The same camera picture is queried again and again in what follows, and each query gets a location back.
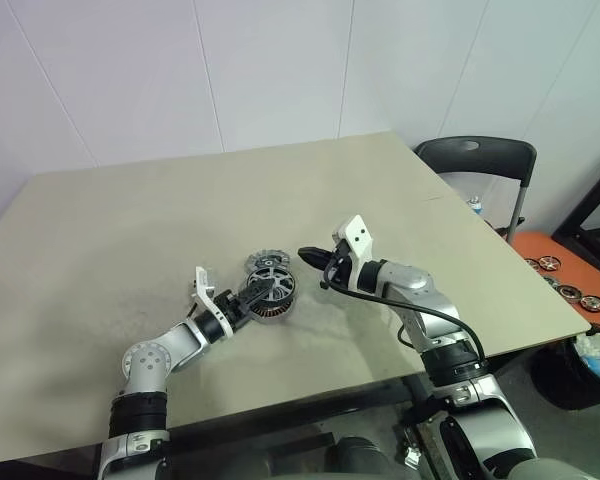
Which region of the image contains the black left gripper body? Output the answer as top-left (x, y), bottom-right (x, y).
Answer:
top-left (213, 290), bottom-right (250, 330)

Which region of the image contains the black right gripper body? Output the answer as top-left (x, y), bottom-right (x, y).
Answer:
top-left (323, 238), bottom-right (362, 292)

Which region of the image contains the black motor rotor ring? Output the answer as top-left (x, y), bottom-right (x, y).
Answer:
top-left (242, 267), bottom-right (299, 315)

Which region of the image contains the grey toothed motor cover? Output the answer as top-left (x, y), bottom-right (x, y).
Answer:
top-left (243, 251), bottom-right (291, 275)

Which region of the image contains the dark grey rounded shape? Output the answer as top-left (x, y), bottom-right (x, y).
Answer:
top-left (327, 436), bottom-right (384, 480)

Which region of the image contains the black folding chair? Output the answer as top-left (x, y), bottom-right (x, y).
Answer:
top-left (412, 135), bottom-right (538, 241)

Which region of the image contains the silver metal clamp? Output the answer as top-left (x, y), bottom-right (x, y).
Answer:
top-left (398, 424), bottom-right (425, 467)

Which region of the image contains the black trash bin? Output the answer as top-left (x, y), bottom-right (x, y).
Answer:
top-left (532, 324), bottom-right (600, 411)

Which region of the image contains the crumpled white trash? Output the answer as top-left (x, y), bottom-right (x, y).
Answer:
top-left (574, 324), bottom-right (600, 359)

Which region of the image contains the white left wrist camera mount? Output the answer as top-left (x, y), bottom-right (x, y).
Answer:
top-left (187, 266), bottom-right (234, 341)

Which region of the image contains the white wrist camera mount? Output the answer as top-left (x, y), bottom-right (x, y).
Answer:
top-left (187, 266), bottom-right (234, 341)
top-left (332, 214), bottom-right (376, 274)

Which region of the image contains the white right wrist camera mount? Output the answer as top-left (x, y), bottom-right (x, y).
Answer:
top-left (332, 214), bottom-right (376, 274)

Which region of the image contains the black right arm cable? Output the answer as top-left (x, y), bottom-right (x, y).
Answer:
top-left (318, 259), bottom-right (486, 361)

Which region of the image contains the black metal table frame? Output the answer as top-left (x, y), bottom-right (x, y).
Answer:
top-left (0, 344), bottom-right (594, 480)

